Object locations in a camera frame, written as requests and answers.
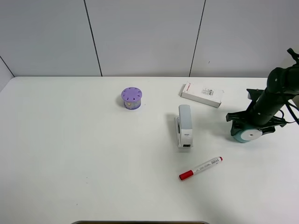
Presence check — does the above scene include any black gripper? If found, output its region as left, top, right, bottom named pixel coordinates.
left=226, top=89, right=287, bottom=136

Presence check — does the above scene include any dark green robot arm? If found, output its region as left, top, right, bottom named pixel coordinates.
left=226, top=65, right=299, bottom=142

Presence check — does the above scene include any grey white stapler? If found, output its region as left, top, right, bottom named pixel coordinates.
left=175, top=105, right=193, bottom=148

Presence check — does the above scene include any white cardboard box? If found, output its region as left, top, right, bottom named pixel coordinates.
left=180, top=82, right=224, bottom=108

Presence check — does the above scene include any red white marker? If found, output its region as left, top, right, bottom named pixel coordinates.
left=178, top=157, right=223, bottom=181

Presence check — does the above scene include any purple round container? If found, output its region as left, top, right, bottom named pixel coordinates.
left=121, top=87, right=142, bottom=110

